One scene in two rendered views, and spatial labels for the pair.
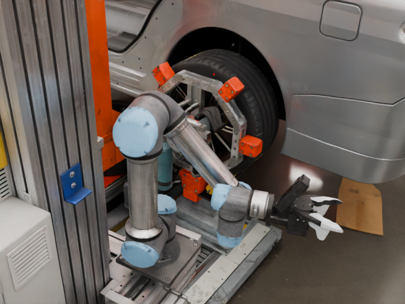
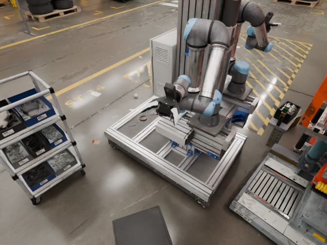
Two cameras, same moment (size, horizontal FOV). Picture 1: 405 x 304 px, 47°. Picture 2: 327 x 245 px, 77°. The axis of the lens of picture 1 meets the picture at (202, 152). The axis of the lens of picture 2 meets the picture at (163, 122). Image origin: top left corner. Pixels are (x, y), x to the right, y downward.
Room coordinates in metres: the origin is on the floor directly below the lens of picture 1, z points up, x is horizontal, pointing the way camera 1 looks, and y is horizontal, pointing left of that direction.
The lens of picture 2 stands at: (1.09, -1.00, 1.77)
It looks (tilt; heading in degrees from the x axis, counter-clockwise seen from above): 42 degrees down; 100
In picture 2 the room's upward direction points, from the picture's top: straight up
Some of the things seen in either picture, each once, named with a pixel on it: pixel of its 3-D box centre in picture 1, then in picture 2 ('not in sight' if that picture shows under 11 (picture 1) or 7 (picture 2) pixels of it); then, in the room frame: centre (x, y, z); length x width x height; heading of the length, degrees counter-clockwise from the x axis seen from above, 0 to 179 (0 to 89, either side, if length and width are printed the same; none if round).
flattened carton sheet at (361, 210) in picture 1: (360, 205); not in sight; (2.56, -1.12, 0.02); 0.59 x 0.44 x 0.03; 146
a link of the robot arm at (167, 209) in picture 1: (158, 216); (210, 100); (1.21, 0.14, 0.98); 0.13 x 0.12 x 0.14; 167
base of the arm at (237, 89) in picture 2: not in sight; (237, 84); (1.44, 0.58, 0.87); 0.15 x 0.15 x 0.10
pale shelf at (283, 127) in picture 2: not in sight; (284, 116); (2.03, 0.77, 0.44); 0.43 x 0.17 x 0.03; 56
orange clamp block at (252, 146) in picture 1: (250, 146); not in sight; (1.92, -0.23, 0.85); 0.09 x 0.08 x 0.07; 56
